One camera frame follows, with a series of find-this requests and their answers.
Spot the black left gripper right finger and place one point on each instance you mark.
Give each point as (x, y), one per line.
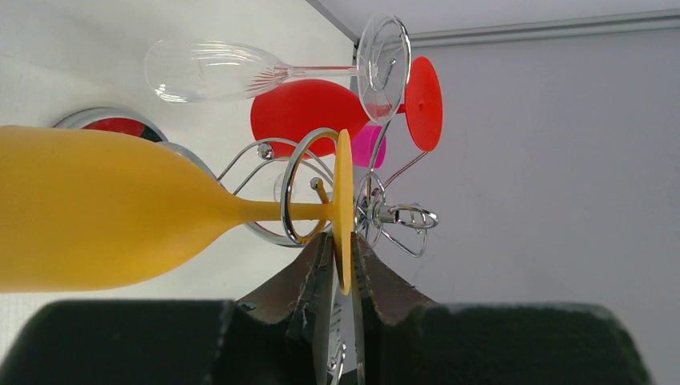
(404, 337)

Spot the red plastic wine glass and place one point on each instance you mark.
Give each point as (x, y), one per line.
(294, 109)

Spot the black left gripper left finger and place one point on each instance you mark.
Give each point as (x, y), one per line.
(277, 334)

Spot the orange plastic wine glass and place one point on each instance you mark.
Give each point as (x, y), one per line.
(94, 210)

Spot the magenta plastic wine glass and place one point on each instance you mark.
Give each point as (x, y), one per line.
(362, 145)

